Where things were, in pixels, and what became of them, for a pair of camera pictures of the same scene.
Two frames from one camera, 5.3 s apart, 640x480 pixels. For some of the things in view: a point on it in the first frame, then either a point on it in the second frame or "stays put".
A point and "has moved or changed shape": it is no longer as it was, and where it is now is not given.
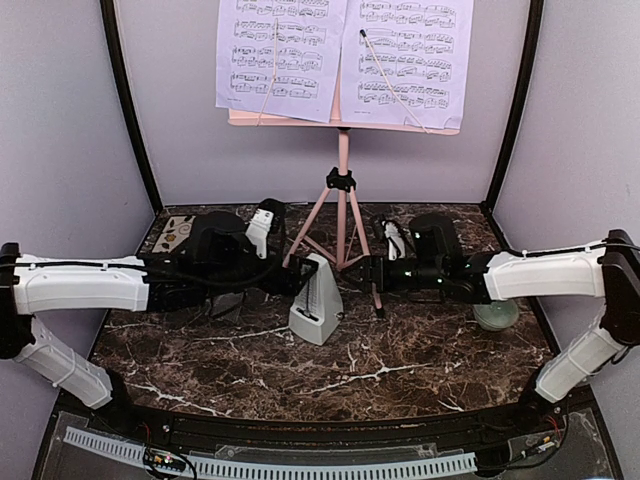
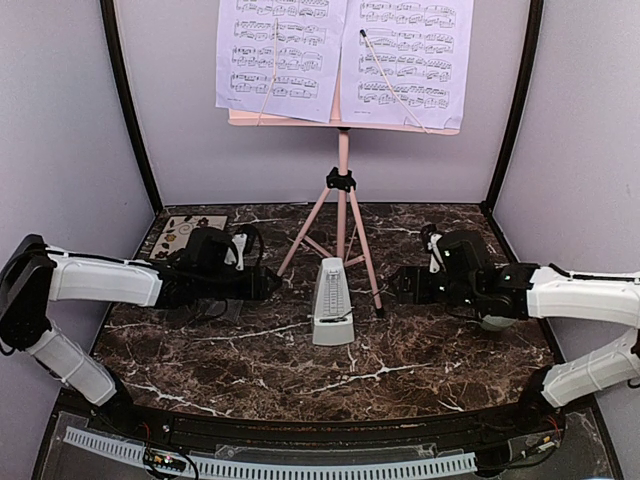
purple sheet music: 280,57 stays put
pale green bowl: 496,315 stays put
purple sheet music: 406,60 stays put
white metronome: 316,312 has moved or changed shape
